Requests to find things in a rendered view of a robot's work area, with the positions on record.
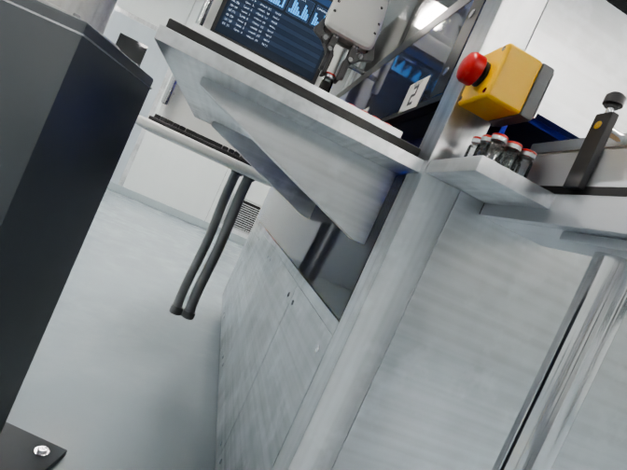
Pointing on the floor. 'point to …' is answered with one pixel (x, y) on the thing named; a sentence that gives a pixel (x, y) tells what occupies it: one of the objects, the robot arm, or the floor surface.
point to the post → (397, 258)
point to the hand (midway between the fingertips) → (333, 68)
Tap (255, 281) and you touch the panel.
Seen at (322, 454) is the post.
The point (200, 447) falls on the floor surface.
